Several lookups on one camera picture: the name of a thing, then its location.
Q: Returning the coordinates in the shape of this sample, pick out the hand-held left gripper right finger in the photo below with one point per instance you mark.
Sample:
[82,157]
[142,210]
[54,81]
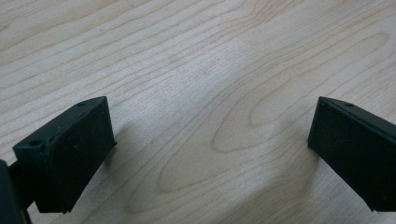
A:
[358,149]

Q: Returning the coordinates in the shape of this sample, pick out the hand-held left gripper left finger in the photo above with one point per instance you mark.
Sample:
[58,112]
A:
[71,155]

